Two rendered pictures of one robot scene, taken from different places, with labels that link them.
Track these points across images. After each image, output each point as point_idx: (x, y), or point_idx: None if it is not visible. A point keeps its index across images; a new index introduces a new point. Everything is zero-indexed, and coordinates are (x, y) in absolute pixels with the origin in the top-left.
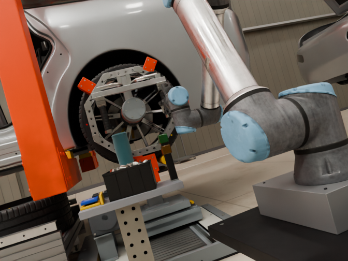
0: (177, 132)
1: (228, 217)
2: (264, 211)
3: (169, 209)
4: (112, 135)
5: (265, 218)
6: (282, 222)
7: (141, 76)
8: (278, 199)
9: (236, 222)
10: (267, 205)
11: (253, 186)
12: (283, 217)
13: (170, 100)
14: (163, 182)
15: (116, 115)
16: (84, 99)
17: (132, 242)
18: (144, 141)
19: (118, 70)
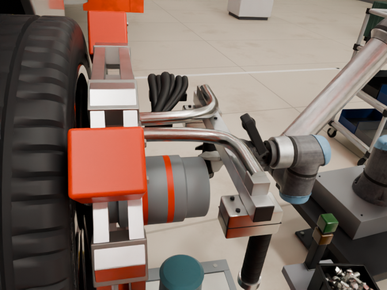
0: (303, 202)
1: (154, 273)
2: (360, 235)
3: None
4: (192, 287)
5: (364, 240)
6: (378, 235)
7: (217, 102)
8: (383, 221)
9: (365, 257)
10: (367, 230)
11: (362, 221)
12: (376, 232)
13: (326, 162)
14: (305, 281)
15: (75, 225)
16: (68, 239)
17: None
18: (89, 248)
19: (131, 65)
